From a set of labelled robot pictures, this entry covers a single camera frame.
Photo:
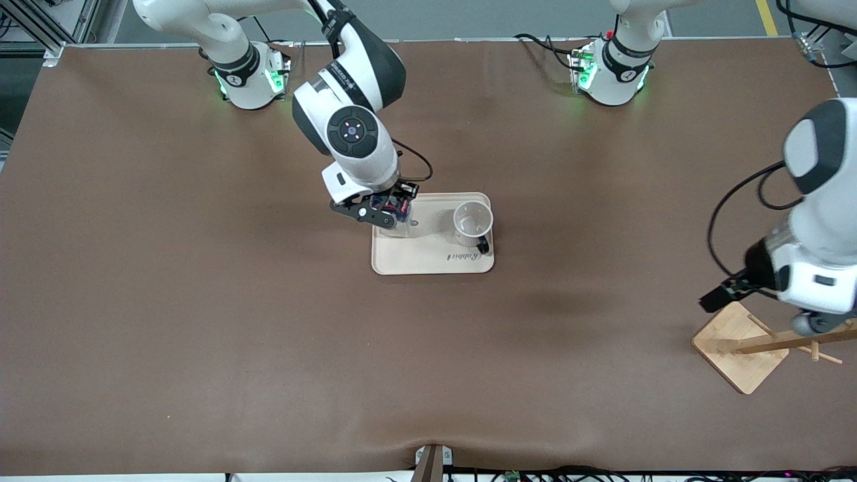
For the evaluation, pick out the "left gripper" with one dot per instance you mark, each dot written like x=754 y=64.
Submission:
x=757 y=267

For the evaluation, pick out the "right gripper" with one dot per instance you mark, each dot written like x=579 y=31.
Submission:
x=396 y=196

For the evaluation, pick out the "blue milk carton green cap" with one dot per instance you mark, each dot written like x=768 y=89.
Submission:
x=400 y=229

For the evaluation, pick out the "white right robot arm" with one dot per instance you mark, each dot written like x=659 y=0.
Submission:
x=355 y=134

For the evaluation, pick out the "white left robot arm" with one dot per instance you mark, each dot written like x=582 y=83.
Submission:
x=823 y=201

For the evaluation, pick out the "beige rectangular tray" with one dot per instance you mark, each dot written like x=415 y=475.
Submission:
x=435 y=258

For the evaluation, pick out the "wooden mug stand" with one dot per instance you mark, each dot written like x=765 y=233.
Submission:
x=740 y=348

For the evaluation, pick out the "small green circuit board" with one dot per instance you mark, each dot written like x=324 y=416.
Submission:
x=513 y=476

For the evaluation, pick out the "aluminium frame corner post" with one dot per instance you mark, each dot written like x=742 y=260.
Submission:
x=813 y=45

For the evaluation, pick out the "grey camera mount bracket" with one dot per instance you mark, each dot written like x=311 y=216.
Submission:
x=432 y=462

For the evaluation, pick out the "silver table edge rail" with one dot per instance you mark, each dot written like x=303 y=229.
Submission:
x=100 y=45

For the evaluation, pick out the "aluminium frame with diagonal bars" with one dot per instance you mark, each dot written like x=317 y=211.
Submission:
x=53 y=53

